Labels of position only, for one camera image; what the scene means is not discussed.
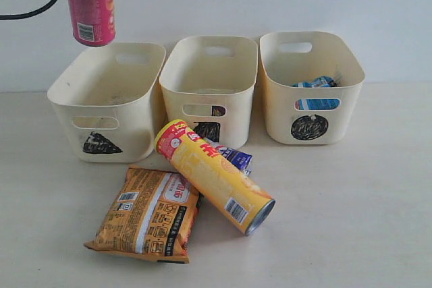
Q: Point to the blue white milk carton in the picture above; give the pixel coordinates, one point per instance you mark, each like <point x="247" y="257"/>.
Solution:
<point x="239" y="159"/>

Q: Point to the yellow Lays chip can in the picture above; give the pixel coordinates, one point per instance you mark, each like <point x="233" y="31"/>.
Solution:
<point x="232" y="192"/>

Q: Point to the cream bin with triangle mark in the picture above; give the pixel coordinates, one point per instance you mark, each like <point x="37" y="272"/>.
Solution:
<point x="109" y="102"/>

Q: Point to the blue snack packet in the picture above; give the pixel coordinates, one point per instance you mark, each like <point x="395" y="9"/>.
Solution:
<point x="317" y="104"/>

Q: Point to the pink Lays chip can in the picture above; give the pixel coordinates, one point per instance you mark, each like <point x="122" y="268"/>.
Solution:
<point x="93" y="21"/>

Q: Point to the purple juice carton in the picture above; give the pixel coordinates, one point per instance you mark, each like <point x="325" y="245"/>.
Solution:
<point x="218" y="111"/>

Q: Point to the cream bin with circle mark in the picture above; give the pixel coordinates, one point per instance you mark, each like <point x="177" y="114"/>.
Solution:
<point x="291" y="57"/>

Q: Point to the orange noodle packet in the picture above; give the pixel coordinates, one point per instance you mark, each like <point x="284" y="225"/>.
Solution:
<point x="151" y="218"/>

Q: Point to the cream bin with square mark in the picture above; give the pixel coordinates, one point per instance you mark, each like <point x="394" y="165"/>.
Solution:
<point x="206" y="71"/>

